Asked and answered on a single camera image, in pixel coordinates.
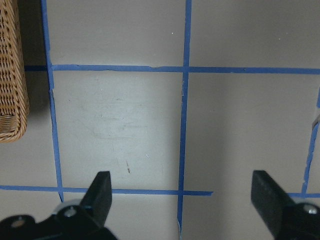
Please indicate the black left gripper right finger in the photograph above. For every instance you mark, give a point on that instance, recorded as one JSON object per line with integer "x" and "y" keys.
{"x": 269, "y": 200}

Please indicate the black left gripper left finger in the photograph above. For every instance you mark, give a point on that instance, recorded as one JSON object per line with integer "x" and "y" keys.
{"x": 97, "y": 200}

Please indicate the brown wicker basket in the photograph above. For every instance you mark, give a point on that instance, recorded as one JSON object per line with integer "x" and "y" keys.
{"x": 14, "y": 101}

